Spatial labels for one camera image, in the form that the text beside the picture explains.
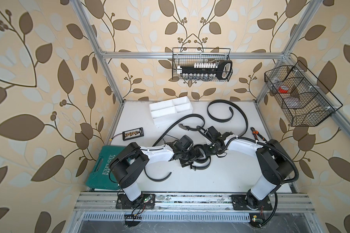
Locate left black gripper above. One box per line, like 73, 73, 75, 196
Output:
180, 147, 205, 167

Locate black belt front loop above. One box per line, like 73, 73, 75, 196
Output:
190, 144, 213, 170

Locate black belt long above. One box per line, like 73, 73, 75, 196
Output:
144, 114, 206, 183

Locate white divided storage tray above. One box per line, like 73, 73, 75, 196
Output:
149, 96, 193, 126

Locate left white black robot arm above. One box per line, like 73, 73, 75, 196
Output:
108, 136, 203, 202

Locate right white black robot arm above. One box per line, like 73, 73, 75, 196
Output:
197, 126, 299, 203

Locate orange black pliers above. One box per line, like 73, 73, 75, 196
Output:
250, 127, 267, 143

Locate black belt back right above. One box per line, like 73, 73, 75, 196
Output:
207, 100, 249, 136

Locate black bit holder box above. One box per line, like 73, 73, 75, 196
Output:
122, 127, 144, 141

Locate green plastic tool case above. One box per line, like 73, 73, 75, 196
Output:
86, 145, 124, 191

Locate red item in basket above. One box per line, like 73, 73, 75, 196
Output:
278, 85, 289, 94

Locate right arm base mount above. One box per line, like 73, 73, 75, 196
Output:
230, 194, 273, 211

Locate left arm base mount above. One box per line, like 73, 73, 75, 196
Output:
115, 193, 156, 210

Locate black socket set rail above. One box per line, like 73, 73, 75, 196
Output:
177, 60, 233, 81

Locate back wire basket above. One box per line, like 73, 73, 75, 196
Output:
172, 47, 233, 83

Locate wire basket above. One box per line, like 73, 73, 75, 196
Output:
172, 47, 233, 83
264, 61, 343, 127

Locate right wire basket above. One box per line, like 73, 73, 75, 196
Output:
264, 61, 343, 127

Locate aluminium front rail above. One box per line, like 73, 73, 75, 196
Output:
74, 192, 315, 213

